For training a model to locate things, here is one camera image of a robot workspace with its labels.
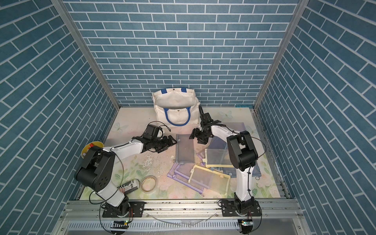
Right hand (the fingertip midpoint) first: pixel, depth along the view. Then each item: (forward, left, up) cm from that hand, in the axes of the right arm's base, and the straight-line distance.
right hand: (193, 139), depth 96 cm
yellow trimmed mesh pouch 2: (-25, -15, -5) cm, 29 cm away
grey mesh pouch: (-5, +6, -5) cm, 9 cm away
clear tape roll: (-29, +23, -5) cm, 37 cm away
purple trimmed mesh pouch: (-21, +5, -4) cm, 22 cm away
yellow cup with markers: (-17, +58, +10) cm, 62 cm away
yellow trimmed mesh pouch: (-11, -16, -1) cm, 20 cm away
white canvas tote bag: (+27, +16, +3) cm, 31 cm away
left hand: (-6, +10, +2) cm, 12 cm away
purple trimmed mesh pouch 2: (+1, -17, -3) cm, 17 cm away
